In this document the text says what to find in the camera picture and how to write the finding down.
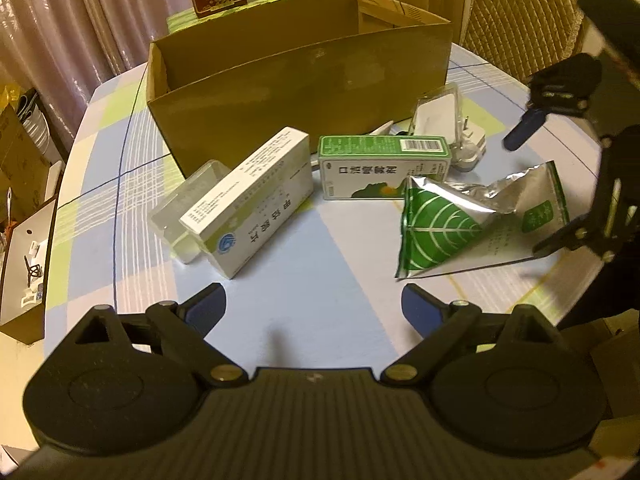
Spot green and white medicine box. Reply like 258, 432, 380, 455
318, 135, 453, 201

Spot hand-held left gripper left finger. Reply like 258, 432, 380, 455
69, 282, 250, 387

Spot clear case with white card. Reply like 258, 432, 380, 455
408, 83, 462, 144

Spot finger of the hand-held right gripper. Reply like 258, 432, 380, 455
532, 125, 640, 264
501, 53, 602, 152

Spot stack of white bowls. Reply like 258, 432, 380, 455
16, 87, 52, 162

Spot checked tablecloth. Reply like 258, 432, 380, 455
42, 42, 607, 361

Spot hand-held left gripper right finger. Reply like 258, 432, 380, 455
380, 283, 564, 386

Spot empty clear plastic case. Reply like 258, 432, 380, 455
151, 160, 236, 266

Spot pink curtain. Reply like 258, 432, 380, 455
0, 0, 188, 133

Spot green leaf foil pouch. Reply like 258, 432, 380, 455
394, 160, 571, 281

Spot brown cardboard box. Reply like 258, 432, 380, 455
145, 0, 454, 179

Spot chair with quilted cushion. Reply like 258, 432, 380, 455
458, 0, 586, 87

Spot open cardboard box with clutter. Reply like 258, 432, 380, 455
0, 195, 59, 346

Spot white power adapter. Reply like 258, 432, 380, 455
446, 114, 489, 172

